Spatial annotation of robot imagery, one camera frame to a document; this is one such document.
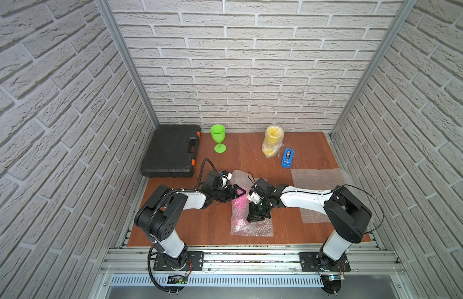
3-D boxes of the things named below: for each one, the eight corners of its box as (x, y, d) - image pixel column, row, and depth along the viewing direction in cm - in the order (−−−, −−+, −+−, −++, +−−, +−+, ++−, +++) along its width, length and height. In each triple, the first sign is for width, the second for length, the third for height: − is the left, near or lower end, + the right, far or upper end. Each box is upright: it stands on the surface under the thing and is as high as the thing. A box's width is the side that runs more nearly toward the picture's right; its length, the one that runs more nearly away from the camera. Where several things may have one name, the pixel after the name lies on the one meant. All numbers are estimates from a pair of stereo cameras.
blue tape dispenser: (280, 166, 106) (282, 161, 102) (283, 152, 112) (285, 147, 109) (289, 168, 105) (291, 163, 101) (292, 154, 111) (294, 149, 108)
